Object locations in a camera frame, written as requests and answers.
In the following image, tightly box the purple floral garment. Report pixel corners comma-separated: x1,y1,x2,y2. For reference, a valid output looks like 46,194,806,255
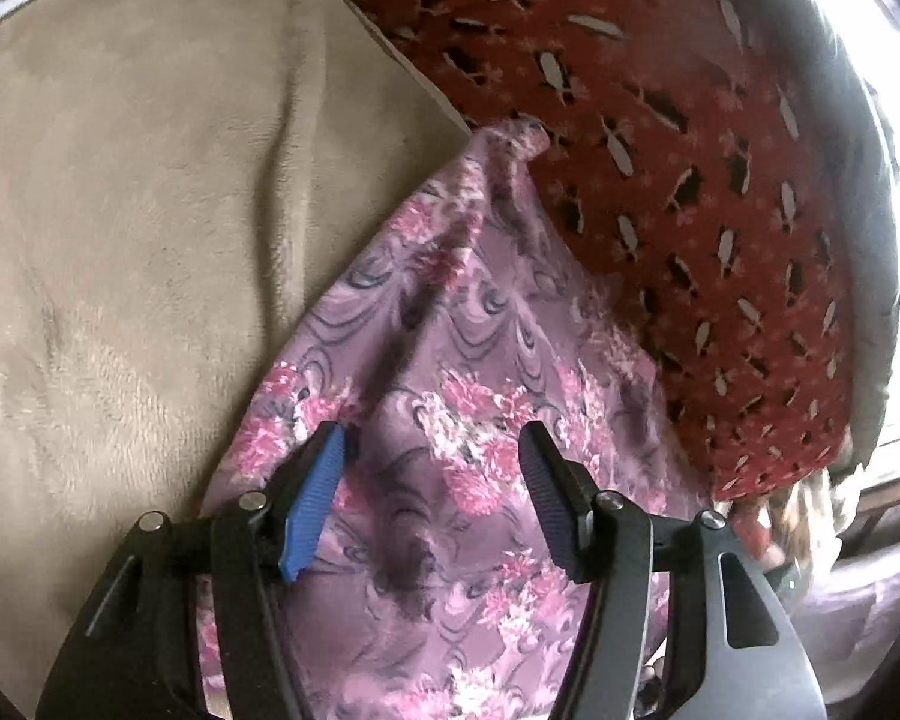
195,118,721,720

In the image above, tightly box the beige fleece blanket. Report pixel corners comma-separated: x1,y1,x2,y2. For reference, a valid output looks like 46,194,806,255
0,0,473,717

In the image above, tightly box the clear bag of dolls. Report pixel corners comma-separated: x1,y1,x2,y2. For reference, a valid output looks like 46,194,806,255
720,461,867,605

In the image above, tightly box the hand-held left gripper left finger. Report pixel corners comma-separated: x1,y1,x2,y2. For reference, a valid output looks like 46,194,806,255
36,424,346,720

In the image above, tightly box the red patterned quilt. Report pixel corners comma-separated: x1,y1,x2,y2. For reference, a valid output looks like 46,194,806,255
341,0,860,503

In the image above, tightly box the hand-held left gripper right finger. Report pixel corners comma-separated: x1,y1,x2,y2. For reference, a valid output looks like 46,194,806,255
517,420,830,720

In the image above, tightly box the grey pillow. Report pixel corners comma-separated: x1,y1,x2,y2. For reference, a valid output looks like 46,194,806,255
735,0,900,477

